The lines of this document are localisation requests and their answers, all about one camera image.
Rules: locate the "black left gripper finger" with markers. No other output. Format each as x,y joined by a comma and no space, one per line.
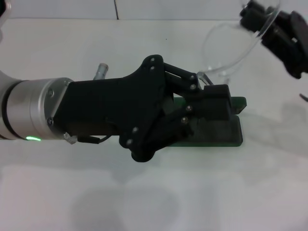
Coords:
216,96

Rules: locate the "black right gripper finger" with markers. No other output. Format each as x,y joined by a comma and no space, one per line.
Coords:
288,48
252,16

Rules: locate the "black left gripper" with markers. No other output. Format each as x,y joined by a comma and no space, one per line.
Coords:
108,108

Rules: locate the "green glasses case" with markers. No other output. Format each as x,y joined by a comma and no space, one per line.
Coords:
216,134

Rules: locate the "clear plastic glasses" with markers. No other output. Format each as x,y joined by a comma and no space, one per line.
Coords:
228,48

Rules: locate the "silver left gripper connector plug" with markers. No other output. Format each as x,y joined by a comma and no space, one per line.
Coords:
101,71

